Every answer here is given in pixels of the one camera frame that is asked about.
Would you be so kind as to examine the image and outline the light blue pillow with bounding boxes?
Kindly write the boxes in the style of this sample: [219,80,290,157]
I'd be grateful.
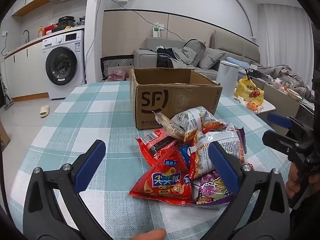
[226,56,247,67]

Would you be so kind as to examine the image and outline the clear biscuit packet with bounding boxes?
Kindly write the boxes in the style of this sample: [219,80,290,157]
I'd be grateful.
[155,112,187,140]

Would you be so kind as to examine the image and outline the cardboard box with green print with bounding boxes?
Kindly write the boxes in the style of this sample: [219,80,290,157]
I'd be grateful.
[0,122,11,152]

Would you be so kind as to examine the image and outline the pink bag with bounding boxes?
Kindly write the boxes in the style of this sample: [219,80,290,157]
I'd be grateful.
[106,69,127,82]

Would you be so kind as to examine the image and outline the white bin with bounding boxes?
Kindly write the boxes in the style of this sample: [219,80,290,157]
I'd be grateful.
[216,60,240,97]

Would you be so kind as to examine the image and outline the grey garment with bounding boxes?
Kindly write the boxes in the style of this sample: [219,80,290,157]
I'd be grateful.
[172,46,198,68]

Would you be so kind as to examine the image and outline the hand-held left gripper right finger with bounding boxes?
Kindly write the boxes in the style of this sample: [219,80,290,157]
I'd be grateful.
[201,141,292,240]

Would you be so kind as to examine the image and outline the white curtain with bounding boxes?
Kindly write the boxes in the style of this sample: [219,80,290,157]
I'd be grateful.
[257,4,313,68]

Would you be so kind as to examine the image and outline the black garment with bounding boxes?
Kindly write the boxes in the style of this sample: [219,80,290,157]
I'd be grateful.
[156,47,175,68]

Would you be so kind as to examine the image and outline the purple cartoon snack packet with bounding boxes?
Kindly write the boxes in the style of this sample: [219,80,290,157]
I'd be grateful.
[192,170,241,208]

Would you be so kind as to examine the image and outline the red box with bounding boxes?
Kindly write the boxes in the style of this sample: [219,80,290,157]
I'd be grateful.
[44,24,60,36]

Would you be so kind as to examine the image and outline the black white patterned bag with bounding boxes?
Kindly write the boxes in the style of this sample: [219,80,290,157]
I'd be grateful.
[100,56,135,79]

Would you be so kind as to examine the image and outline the grey pillow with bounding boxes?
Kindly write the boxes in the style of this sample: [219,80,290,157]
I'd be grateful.
[184,39,207,67]
[199,47,227,70]

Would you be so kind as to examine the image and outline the red cone chips packet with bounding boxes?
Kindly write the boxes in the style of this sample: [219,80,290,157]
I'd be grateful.
[129,146,193,205]

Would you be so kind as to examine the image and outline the white bowl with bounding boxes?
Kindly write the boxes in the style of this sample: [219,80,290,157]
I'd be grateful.
[287,89,304,102]

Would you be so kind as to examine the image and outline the grey blanket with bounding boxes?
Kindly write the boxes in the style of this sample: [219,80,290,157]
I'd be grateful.
[257,64,314,102]

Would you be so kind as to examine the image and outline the stick vacuum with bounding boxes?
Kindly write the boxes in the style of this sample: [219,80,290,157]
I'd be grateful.
[0,74,13,111]

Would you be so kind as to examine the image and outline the orange tangerine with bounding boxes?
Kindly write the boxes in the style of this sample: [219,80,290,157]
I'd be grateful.
[246,102,262,113]

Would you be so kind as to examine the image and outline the black pressure cooker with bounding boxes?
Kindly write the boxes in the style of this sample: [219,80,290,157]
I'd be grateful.
[58,16,76,28]

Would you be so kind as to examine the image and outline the blue cookie packet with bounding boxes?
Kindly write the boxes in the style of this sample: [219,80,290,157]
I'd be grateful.
[178,144,193,172]

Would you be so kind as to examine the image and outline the brown cardboard box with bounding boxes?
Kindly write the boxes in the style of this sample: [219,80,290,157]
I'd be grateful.
[129,68,223,130]

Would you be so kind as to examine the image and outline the person's left hand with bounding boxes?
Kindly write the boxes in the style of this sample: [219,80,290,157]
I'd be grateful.
[132,228,167,240]

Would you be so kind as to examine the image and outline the small purple snack packet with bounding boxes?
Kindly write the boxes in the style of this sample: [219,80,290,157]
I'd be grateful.
[225,122,248,154]

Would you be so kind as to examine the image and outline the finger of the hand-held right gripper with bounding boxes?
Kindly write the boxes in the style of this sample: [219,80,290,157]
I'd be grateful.
[262,129,304,157]
[267,113,303,132]

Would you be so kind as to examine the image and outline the person's right forearm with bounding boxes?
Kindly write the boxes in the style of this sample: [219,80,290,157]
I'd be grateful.
[290,192,320,240]

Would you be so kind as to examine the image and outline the white washing machine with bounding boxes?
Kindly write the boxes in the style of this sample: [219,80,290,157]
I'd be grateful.
[42,30,87,101]

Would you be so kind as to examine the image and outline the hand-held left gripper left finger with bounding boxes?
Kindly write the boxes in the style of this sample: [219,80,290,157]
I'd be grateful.
[23,140,113,240]

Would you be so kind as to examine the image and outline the white kitchen base cabinet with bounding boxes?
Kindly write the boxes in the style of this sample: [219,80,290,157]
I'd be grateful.
[4,36,50,99]

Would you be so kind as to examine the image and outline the yellow plastic bag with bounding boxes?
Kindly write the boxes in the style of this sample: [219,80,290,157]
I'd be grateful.
[234,76,265,105]

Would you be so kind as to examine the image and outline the person's right hand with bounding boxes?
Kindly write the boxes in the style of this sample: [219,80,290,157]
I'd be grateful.
[286,164,320,199]

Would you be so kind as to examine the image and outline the white green wall device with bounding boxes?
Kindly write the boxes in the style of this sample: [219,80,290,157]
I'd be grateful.
[152,22,162,38]

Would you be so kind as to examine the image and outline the red barcode snack packet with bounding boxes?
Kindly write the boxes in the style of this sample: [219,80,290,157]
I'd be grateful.
[136,127,178,167]

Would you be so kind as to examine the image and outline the grey sofa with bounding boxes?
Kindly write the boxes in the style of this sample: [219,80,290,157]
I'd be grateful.
[132,29,260,82]

